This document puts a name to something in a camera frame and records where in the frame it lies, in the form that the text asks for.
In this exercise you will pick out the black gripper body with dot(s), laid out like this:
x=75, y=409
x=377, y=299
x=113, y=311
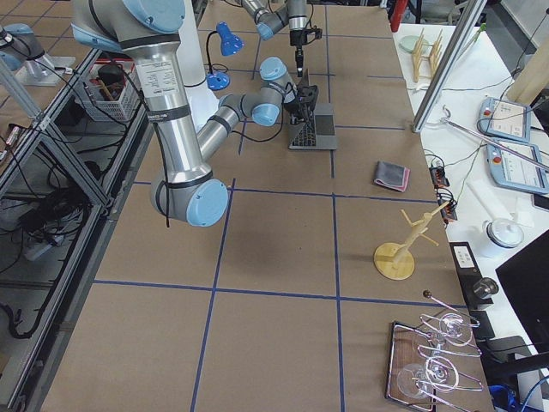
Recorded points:
x=298, y=106
x=297, y=38

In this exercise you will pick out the grey laptop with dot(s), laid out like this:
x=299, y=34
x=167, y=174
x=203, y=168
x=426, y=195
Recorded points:
x=317, y=130

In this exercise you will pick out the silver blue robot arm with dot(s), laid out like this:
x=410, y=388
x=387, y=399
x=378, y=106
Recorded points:
x=148, y=32
x=291, y=14

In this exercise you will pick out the blue desk lamp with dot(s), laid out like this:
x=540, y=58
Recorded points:
x=230, y=44

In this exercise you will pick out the pale green plate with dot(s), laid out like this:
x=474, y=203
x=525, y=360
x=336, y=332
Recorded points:
x=409, y=43

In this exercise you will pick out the folded grey pink cloth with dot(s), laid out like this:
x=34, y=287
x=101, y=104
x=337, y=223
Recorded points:
x=391, y=176

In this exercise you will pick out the wooden dish rack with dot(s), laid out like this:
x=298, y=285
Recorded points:
x=426, y=57

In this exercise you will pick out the reacher grabber stick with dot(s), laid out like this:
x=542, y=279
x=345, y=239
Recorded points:
x=446, y=120

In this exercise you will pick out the wooden mug tree stand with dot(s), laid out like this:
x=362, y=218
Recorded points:
x=395, y=261

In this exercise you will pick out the white basket with tools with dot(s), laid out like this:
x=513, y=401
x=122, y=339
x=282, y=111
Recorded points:
x=109, y=90

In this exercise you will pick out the upper teach pendant tablet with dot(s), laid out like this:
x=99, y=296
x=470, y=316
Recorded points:
x=505, y=119

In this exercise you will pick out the teach pendant tablet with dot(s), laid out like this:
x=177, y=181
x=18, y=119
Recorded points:
x=512, y=172
x=505, y=119

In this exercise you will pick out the lower teach pendant tablet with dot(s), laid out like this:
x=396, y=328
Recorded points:
x=512, y=172

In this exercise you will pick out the clear wine glass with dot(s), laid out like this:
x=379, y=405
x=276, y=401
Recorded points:
x=412, y=382
x=453, y=329

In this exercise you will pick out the black monitor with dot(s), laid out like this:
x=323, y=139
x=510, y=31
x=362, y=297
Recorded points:
x=524, y=279

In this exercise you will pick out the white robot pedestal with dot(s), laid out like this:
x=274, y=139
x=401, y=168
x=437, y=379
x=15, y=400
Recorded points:
x=203, y=103

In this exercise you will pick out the aluminium frame post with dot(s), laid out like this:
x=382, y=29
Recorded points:
x=457, y=41

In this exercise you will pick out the wire glass holder tray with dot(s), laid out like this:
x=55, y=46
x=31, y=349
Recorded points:
x=420, y=344

